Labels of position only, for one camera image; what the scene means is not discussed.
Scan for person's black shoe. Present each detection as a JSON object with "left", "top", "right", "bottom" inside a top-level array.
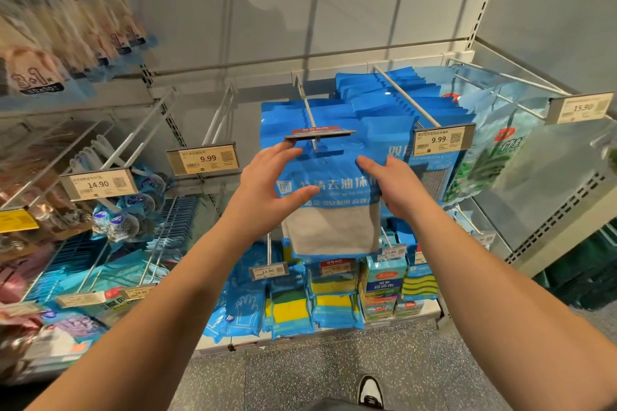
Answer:
[{"left": 357, "top": 374, "right": 385, "bottom": 410}]

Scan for person's right forearm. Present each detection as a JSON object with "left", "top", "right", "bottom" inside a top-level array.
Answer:
[{"left": 409, "top": 208, "right": 617, "bottom": 411}]

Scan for teal cloth packets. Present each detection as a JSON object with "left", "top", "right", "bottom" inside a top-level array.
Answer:
[{"left": 24, "top": 232, "right": 204, "bottom": 306}]

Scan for dark green goods pile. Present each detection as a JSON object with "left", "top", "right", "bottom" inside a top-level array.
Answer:
[{"left": 535, "top": 223, "right": 617, "bottom": 311}]

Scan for red white price tag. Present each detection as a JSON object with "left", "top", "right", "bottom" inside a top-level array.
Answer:
[{"left": 285, "top": 125, "right": 356, "bottom": 142}]

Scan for blue cloth packet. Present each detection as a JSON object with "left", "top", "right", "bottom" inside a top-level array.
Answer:
[{"left": 273, "top": 141, "right": 387, "bottom": 258}]

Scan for blue steel-cloth packets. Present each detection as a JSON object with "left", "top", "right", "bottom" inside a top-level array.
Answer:
[{"left": 334, "top": 67, "right": 478, "bottom": 205}]

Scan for blue glove packets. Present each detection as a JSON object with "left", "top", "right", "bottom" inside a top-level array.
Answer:
[{"left": 202, "top": 252, "right": 271, "bottom": 342}]

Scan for clear packets with green print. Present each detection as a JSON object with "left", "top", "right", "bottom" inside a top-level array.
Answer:
[{"left": 443, "top": 102, "right": 541, "bottom": 205}]

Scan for striped sponge packets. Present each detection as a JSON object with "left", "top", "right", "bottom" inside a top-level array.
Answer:
[{"left": 359, "top": 232, "right": 440, "bottom": 322}]

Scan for bright yellow price tag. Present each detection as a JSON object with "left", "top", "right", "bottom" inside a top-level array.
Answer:
[{"left": 0, "top": 207, "right": 42, "bottom": 234}]

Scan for metal peg hook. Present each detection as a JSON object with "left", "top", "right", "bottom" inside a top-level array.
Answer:
[
  {"left": 374, "top": 66, "right": 443, "bottom": 130},
  {"left": 101, "top": 98, "right": 175, "bottom": 171},
  {"left": 294, "top": 73, "right": 319, "bottom": 132},
  {"left": 204, "top": 83, "right": 237, "bottom": 147}
]

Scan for person's right hand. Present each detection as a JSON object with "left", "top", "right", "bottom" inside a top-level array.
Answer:
[{"left": 357, "top": 153, "right": 441, "bottom": 230}]

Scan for person's grey trousers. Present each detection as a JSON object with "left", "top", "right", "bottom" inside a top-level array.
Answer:
[{"left": 299, "top": 397, "right": 382, "bottom": 411}]

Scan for person's left hand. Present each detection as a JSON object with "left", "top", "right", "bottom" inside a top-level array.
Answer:
[{"left": 226, "top": 141, "right": 321, "bottom": 248}]

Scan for yellow green sponge packets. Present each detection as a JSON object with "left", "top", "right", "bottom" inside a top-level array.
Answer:
[{"left": 265, "top": 261, "right": 366, "bottom": 340}]

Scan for yellowish price tag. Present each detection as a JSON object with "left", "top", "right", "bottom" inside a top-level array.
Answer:
[
  {"left": 411, "top": 125, "right": 476, "bottom": 157},
  {"left": 544, "top": 91, "right": 615, "bottom": 126},
  {"left": 60, "top": 168, "right": 138, "bottom": 202},
  {"left": 166, "top": 143, "right": 240, "bottom": 176}
]

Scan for long wire peg hooks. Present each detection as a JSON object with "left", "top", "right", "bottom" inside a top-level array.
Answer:
[{"left": 448, "top": 54, "right": 570, "bottom": 99}]

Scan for pink goods pile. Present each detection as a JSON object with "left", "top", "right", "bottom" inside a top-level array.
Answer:
[{"left": 0, "top": 242, "right": 107, "bottom": 378}]

